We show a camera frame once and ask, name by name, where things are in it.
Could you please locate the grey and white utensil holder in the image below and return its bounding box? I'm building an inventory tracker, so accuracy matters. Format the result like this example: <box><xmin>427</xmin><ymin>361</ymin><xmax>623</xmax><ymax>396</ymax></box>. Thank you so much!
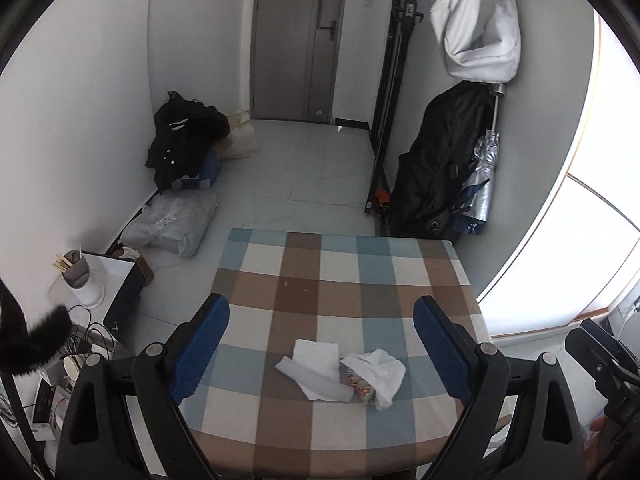
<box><xmin>62</xmin><ymin>251</ymin><xmax>106</xmax><ymax>308</ymax></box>

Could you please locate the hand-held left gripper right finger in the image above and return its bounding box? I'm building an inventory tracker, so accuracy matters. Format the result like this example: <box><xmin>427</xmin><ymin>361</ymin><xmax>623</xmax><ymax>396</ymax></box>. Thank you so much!
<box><xmin>413</xmin><ymin>296</ymin><xmax>588</xmax><ymax>480</ymax></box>

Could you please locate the person's right hand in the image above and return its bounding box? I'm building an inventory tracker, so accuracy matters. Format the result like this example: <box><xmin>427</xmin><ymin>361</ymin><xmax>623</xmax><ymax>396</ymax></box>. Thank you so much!
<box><xmin>586</xmin><ymin>416</ymin><xmax>608</xmax><ymax>478</ymax></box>

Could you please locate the grey storage box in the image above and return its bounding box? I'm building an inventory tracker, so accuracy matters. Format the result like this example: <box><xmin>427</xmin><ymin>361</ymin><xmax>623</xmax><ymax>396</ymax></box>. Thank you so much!
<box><xmin>30</xmin><ymin>327</ymin><xmax>135</xmax><ymax>441</ymax></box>

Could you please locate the grey door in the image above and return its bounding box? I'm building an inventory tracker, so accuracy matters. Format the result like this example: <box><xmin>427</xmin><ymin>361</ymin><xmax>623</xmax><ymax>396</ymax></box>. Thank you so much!
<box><xmin>250</xmin><ymin>0</ymin><xmax>351</xmax><ymax>123</ymax></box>

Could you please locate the bundle of wooden chopsticks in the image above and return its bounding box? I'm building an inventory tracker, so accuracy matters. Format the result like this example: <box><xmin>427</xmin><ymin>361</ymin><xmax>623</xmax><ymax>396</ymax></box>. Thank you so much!
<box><xmin>52</xmin><ymin>245</ymin><xmax>83</xmax><ymax>273</ymax></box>

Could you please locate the bright window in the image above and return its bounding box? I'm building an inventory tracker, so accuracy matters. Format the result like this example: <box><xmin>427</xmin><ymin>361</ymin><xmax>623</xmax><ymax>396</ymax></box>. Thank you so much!
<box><xmin>475</xmin><ymin>10</ymin><xmax>640</xmax><ymax>341</ymax></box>

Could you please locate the black cable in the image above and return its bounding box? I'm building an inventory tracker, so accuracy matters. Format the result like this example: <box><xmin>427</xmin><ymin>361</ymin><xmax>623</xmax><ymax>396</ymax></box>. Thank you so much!
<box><xmin>65</xmin><ymin>302</ymin><xmax>121</xmax><ymax>361</ymax></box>

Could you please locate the checkered tablecloth table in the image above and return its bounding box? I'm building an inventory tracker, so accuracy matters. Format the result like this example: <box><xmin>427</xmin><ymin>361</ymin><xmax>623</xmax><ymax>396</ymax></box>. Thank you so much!
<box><xmin>180</xmin><ymin>228</ymin><xmax>493</xmax><ymax>478</ymax></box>

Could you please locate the black backpack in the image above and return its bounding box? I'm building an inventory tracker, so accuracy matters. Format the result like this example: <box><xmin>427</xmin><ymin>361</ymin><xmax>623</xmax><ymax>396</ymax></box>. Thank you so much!
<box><xmin>390</xmin><ymin>82</ymin><xmax>496</xmax><ymax>241</ymax></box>

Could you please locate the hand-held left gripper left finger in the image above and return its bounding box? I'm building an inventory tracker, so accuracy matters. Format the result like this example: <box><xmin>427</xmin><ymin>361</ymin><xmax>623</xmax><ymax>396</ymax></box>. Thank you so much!
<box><xmin>55</xmin><ymin>294</ymin><xmax>231</xmax><ymax>480</ymax></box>

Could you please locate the orange and black item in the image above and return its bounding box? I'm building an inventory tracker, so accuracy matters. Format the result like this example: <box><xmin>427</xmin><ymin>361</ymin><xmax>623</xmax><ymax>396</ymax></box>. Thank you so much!
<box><xmin>365</xmin><ymin>190</ymin><xmax>392</xmax><ymax>216</ymax></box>

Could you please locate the grey plastic bag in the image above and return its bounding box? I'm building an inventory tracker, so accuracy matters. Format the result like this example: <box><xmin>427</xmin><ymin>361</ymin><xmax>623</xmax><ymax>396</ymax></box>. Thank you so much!
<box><xmin>120</xmin><ymin>191</ymin><xmax>219</xmax><ymax>258</ymax></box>

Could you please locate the silver folding umbrella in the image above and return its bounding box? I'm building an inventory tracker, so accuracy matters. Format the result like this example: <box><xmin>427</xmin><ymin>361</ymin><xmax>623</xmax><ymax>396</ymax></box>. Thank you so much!
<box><xmin>457</xmin><ymin>85</ymin><xmax>507</xmax><ymax>235</ymax></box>

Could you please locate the paper cup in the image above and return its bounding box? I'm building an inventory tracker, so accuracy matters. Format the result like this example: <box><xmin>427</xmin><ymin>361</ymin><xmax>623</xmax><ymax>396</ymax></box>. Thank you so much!
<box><xmin>60</xmin><ymin>352</ymin><xmax>88</xmax><ymax>383</ymax></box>

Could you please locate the colourful wrapper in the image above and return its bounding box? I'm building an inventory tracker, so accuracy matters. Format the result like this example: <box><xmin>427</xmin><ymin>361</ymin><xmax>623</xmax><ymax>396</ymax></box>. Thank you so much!
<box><xmin>340</xmin><ymin>362</ymin><xmax>378</xmax><ymax>405</ymax></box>

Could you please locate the brown cardboard box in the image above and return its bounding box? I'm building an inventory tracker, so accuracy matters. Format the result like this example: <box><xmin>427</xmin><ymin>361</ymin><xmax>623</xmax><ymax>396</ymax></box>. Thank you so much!
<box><xmin>112</xmin><ymin>245</ymin><xmax>155</xmax><ymax>286</ymax></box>

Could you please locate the black jacket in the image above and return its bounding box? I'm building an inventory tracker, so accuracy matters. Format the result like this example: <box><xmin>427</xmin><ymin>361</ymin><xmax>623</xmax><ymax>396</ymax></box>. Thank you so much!
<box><xmin>145</xmin><ymin>91</ymin><xmax>232</xmax><ymax>191</ymax></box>

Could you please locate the beige tote bag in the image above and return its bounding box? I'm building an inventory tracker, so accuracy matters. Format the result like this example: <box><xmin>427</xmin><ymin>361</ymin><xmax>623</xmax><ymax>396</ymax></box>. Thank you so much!
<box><xmin>215</xmin><ymin>110</ymin><xmax>257</xmax><ymax>160</ymax></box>

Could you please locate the white tissue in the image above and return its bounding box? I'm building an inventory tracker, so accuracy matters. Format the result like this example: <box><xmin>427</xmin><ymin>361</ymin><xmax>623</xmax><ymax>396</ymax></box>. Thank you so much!
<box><xmin>341</xmin><ymin>349</ymin><xmax>407</xmax><ymax>411</ymax></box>

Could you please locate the white hanging bag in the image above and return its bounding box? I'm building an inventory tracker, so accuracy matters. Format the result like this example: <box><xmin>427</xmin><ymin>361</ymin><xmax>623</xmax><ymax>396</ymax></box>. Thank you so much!
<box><xmin>430</xmin><ymin>0</ymin><xmax>522</xmax><ymax>83</ymax></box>

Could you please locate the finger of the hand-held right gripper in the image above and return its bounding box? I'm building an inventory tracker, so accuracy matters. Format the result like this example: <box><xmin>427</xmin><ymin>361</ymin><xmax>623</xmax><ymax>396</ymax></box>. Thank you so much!
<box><xmin>565</xmin><ymin>317</ymin><xmax>640</xmax><ymax>386</ymax></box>

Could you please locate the black framed glass door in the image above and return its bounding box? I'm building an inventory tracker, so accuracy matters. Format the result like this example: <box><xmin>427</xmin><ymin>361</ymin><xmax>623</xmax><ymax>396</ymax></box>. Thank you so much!
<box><xmin>367</xmin><ymin>0</ymin><xmax>426</xmax><ymax>216</ymax></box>

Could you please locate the white-topped navy box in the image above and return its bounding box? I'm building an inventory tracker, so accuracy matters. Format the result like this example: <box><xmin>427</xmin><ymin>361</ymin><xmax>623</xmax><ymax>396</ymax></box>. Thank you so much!
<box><xmin>47</xmin><ymin>251</ymin><xmax>146</xmax><ymax>333</ymax></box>

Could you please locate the black fur-trimmed cloth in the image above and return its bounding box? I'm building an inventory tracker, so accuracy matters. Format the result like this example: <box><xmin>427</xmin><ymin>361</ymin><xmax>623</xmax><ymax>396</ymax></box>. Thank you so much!
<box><xmin>0</xmin><ymin>280</ymin><xmax>73</xmax><ymax>376</ymax></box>

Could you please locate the blue box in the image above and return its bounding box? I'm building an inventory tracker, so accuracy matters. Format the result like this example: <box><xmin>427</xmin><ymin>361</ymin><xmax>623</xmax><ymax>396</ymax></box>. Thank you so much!
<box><xmin>172</xmin><ymin>147</ymin><xmax>222</xmax><ymax>191</ymax></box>

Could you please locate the white napkin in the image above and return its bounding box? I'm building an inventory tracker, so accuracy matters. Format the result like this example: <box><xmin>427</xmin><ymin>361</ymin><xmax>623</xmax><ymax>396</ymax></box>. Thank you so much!
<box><xmin>275</xmin><ymin>339</ymin><xmax>353</xmax><ymax>403</ymax></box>

